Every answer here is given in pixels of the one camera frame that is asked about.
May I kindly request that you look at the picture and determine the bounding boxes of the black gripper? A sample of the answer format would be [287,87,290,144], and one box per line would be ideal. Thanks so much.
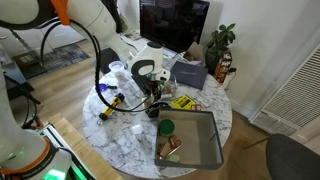
[144,77,163,101]

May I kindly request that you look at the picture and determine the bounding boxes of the clear plastic container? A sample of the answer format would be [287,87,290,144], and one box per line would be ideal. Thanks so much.
[159,73,179,102]

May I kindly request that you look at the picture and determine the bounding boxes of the yellow black printed packet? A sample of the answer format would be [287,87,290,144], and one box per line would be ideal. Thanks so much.
[170,94,198,112]

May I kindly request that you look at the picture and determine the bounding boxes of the red brown foil packet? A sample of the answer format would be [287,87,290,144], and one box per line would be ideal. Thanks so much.
[167,133,183,151]

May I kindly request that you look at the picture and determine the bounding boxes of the tan paper packet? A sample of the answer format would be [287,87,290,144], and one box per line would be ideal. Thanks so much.
[159,141,175,159]

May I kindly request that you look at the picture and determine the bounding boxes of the light green packet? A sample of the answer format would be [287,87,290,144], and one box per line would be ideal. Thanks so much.
[166,153,181,164]

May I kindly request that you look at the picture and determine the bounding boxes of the fennel seed spice jar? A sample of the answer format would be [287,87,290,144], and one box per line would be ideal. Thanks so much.
[164,86,175,98]

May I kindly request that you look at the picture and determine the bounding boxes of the black round pouch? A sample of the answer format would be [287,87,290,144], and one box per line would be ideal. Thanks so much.
[145,101,173,120]

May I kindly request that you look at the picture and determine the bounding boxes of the green round lid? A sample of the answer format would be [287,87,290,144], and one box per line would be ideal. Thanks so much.
[157,119,176,137]

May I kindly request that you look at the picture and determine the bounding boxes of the navy blue box lid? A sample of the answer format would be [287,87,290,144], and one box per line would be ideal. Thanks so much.
[169,60,210,91]

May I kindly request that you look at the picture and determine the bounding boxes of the clear plastic lidded cup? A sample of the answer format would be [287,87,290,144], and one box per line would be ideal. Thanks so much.
[108,60,127,83]

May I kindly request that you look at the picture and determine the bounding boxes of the yellow black flashlight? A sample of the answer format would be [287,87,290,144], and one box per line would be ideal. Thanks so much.
[98,92,126,122]

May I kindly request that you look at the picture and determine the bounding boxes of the blue round scoop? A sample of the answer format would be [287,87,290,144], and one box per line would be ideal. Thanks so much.
[97,82,119,94]

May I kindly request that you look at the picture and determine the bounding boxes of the black chair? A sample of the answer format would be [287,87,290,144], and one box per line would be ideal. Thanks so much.
[99,47,122,75]

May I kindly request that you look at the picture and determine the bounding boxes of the brown cardboard box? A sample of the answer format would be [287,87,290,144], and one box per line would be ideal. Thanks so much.
[184,41,207,67]

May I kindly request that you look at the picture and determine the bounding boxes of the grey plastic bin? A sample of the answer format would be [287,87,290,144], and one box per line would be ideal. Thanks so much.
[153,106,225,171]

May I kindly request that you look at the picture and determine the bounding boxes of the orange printed carton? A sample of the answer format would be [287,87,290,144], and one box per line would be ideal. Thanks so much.
[213,51,234,85]

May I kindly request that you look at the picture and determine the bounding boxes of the black flat screen monitor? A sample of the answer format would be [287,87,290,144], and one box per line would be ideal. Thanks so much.
[138,0,211,53]

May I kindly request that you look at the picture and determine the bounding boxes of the green potted plant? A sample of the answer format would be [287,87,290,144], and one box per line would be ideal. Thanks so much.
[204,22,237,76]

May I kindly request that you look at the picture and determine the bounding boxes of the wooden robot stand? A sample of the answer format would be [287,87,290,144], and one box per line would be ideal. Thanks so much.
[35,112,125,180]

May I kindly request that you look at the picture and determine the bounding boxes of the grey patterned rug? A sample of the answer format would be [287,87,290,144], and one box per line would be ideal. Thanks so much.
[39,42,92,73]

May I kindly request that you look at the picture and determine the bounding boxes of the dark grey round chair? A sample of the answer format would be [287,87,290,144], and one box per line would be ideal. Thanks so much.
[265,133,320,180]

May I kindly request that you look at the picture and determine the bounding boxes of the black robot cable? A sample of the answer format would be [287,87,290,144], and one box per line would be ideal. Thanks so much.
[39,18,158,113]

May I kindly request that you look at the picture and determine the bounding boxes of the white louvered wall vent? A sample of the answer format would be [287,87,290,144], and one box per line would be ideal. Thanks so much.
[249,44,320,137]

